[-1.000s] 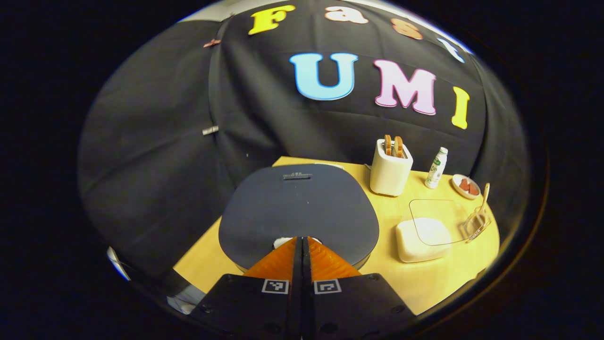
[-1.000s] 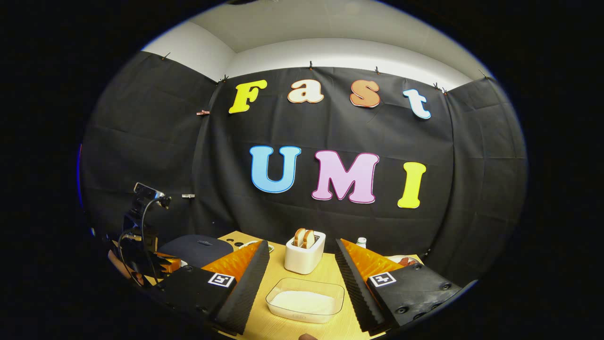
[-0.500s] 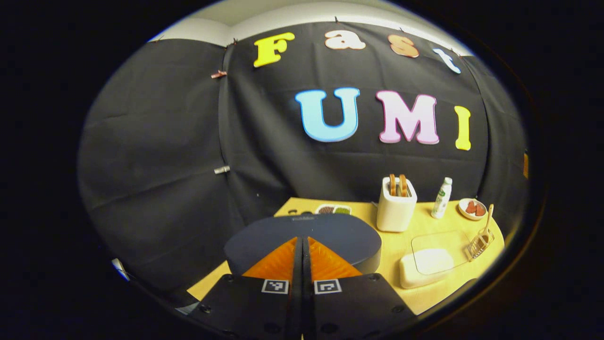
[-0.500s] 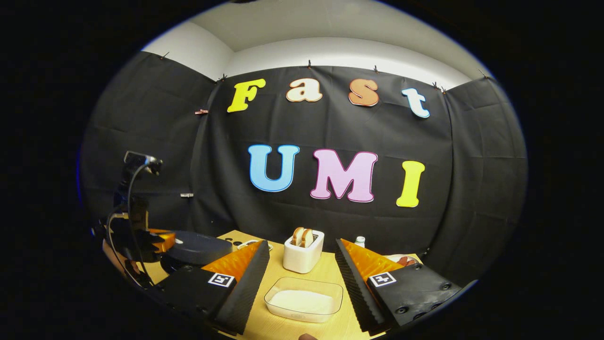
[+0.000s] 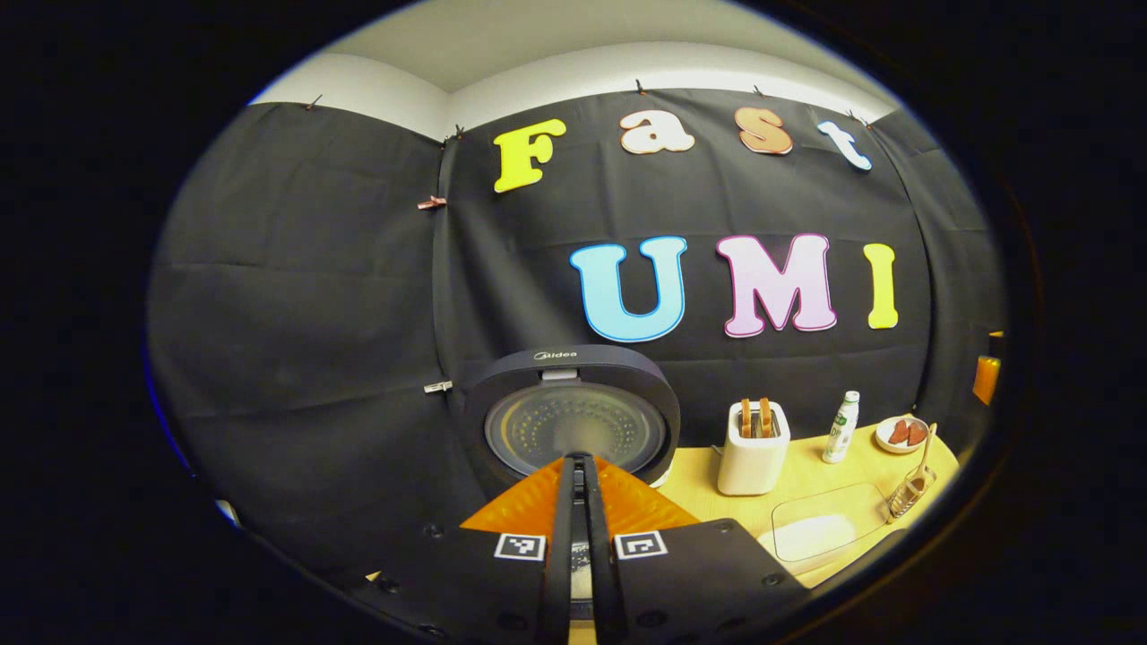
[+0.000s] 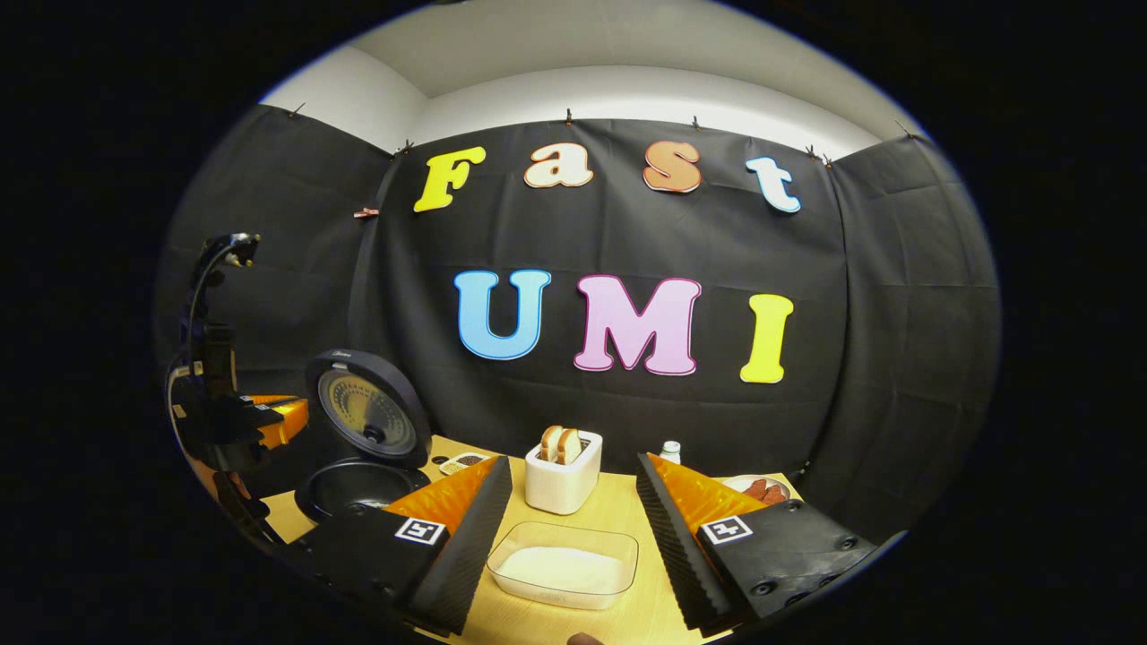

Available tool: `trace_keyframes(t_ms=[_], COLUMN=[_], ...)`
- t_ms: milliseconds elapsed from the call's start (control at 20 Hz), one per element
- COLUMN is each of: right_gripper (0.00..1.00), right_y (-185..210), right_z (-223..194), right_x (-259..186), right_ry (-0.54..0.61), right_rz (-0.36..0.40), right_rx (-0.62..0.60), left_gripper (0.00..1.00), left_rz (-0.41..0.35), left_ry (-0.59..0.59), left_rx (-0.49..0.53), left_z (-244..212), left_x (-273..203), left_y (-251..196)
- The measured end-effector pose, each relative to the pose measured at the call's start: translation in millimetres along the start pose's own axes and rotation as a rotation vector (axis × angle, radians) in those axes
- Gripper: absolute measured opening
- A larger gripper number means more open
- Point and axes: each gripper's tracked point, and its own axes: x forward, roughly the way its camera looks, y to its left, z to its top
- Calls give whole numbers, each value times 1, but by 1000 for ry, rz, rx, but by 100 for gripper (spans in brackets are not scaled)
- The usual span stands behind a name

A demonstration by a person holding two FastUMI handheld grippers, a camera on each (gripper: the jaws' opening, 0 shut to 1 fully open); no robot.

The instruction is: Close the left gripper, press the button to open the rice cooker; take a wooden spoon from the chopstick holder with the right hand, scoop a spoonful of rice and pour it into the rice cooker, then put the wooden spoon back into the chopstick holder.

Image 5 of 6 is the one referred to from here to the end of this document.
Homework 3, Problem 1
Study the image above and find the white round plate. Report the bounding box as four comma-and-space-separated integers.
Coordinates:
875, 415, 931, 454

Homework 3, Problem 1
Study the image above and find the white plastic bottle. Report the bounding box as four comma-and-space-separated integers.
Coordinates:
822, 391, 861, 465

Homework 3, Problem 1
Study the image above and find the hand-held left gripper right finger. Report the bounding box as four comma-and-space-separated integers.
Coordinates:
573, 452, 812, 645

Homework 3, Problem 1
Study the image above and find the white toaster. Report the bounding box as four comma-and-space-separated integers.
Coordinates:
717, 400, 791, 496

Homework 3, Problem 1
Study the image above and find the wooden spoon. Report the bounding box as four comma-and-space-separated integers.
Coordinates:
910, 423, 938, 489

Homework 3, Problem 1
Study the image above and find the black backdrop cloth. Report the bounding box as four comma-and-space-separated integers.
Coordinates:
148, 88, 1005, 592

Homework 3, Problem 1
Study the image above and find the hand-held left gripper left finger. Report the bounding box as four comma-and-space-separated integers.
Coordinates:
354, 452, 582, 645

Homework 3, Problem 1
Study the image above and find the clear plastic container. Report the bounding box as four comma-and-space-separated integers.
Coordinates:
771, 482, 893, 565

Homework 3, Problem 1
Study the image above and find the dark rice cooker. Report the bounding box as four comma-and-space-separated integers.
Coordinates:
461, 345, 682, 498

